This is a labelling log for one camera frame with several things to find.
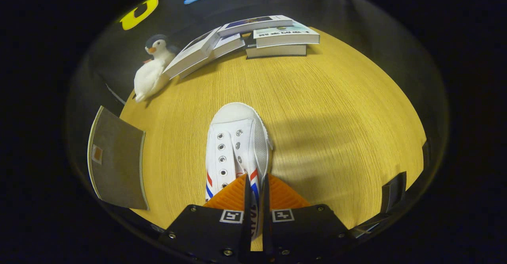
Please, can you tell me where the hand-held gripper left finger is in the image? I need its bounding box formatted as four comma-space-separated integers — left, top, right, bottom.
158, 174, 253, 264

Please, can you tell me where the penguin plush toy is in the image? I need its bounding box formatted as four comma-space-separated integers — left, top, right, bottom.
143, 34, 181, 64

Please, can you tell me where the white round plush toy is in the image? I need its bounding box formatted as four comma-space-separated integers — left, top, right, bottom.
133, 56, 175, 103

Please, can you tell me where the dark rectangular object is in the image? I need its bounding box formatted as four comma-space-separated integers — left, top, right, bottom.
381, 172, 408, 214

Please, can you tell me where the white book blue picture cover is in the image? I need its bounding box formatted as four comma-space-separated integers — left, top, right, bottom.
217, 15, 294, 38

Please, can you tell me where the white canvas shoe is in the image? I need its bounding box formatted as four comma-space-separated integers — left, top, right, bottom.
205, 102, 274, 241

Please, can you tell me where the white book green cover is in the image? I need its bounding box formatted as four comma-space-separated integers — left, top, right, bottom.
253, 23, 320, 48

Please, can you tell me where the plain white book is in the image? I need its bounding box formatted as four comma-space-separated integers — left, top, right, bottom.
178, 33, 246, 78

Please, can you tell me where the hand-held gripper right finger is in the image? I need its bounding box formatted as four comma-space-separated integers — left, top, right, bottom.
263, 174, 353, 264

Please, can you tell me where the grey fabric storage box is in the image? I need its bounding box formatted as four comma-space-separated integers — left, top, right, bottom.
87, 105, 150, 211

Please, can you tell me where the white book dark portrait cover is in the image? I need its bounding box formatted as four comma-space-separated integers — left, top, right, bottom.
162, 26, 222, 79

